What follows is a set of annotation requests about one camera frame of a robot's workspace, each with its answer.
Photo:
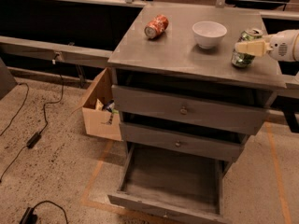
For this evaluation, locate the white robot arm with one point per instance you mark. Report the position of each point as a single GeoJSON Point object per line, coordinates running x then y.
{"type": "Point", "coordinates": [295, 49]}

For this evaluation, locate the grey top drawer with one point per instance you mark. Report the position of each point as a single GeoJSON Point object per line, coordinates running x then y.
{"type": "Point", "coordinates": [200, 112]}

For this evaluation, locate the cardboard box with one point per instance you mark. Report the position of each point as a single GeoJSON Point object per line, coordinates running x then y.
{"type": "Point", "coordinates": [99, 122]}

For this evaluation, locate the red soda can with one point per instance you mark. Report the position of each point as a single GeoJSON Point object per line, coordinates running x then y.
{"type": "Point", "coordinates": [156, 27]}

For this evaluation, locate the grey bottom drawer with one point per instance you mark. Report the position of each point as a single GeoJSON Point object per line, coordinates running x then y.
{"type": "Point", "coordinates": [171, 185]}

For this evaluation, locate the grey metal rail frame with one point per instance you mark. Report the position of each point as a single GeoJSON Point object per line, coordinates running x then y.
{"type": "Point", "coordinates": [56, 48]}

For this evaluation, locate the black power adapter with cable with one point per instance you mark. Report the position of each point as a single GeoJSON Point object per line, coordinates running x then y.
{"type": "Point", "coordinates": [37, 135]}

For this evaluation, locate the grey drawer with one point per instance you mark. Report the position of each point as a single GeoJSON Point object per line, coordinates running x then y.
{"type": "Point", "coordinates": [171, 185]}
{"type": "Point", "coordinates": [181, 142]}
{"type": "Point", "coordinates": [200, 112]}

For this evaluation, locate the grey drawer cabinet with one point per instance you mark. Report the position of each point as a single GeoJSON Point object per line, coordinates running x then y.
{"type": "Point", "coordinates": [175, 86]}

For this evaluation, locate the black adapter bottom left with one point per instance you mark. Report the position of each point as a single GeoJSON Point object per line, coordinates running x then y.
{"type": "Point", "coordinates": [30, 217]}

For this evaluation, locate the grey middle drawer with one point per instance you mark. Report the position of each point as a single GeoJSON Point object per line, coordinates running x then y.
{"type": "Point", "coordinates": [181, 142]}

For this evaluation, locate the green soda can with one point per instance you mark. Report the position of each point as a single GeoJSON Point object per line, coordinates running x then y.
{"type": "Point", "coordinates": [243, 60]}

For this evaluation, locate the items inside cardboard box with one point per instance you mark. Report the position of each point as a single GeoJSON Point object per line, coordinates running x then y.
{"type": "Point", "coordinates": [108, 107]}

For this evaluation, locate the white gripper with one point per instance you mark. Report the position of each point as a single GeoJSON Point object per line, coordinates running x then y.
{"type": "Point", "coordinates": [281, 47]}

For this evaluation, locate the white bowl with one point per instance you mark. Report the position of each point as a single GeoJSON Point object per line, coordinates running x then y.
{"type": "Point", "coordinates": [208, 34]}

